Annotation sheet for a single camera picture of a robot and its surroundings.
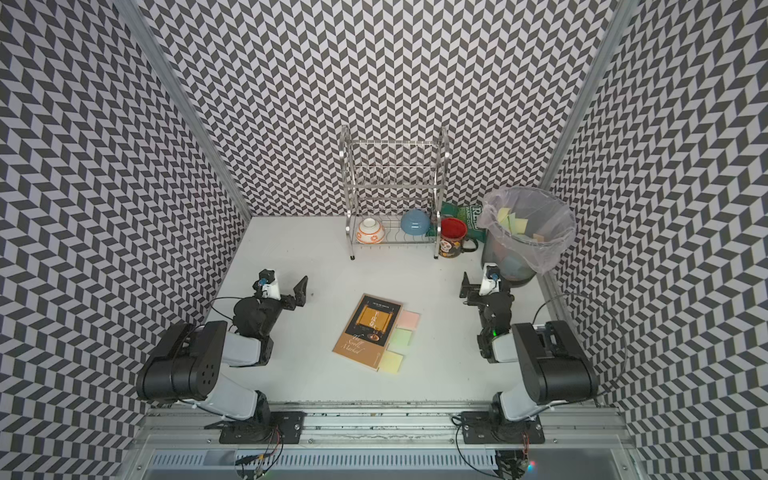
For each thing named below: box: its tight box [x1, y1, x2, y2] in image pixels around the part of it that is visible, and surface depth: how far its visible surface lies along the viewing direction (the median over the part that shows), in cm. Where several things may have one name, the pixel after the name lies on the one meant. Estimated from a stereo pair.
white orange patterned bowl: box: [356, 217, 385, 245], surface depth 105 cm
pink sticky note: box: [396, 309, 421, 329], surface depth 92 cm
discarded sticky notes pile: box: [497, 207, 544, 243], surface depth 97 cm
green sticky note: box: [386, 327, 412, 355], surface depth 88 cm
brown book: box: [332, 293, 403, 372], surface depth 89 cm
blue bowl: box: [400, 209, 431, 236], surface depth 113 cm
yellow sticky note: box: [379, 350, 404, 374], surface depth 84 cm
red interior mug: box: [439, 217, 479, 259], surface depth 104 cm
